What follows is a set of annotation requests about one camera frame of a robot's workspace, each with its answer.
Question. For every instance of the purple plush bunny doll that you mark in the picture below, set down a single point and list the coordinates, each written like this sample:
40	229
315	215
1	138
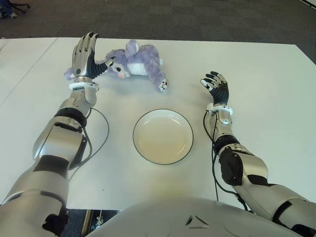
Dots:
145	59

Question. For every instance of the grey robot torso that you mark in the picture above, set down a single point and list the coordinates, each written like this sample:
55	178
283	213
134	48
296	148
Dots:
172	217

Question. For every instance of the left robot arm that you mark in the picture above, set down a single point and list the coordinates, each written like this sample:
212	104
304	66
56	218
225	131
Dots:
59	140

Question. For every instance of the black office chair base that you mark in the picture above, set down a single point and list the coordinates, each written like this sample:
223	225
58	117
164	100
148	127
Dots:
22	4

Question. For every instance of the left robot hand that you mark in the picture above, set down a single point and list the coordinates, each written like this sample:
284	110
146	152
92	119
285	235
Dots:
81	61

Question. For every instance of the metal table leg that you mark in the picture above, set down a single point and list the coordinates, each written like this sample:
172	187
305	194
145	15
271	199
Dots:
87	222

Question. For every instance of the person legs with sneakers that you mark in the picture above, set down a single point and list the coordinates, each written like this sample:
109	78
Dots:
6	7

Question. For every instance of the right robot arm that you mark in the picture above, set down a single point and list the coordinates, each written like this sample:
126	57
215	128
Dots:
254	170

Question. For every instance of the white plate black rim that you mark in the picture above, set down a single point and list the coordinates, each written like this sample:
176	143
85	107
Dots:
163	138

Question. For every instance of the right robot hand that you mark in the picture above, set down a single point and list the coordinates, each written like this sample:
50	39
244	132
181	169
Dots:
221	93

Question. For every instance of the white panel with dark edge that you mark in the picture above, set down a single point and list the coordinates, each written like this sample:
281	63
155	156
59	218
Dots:
309	2

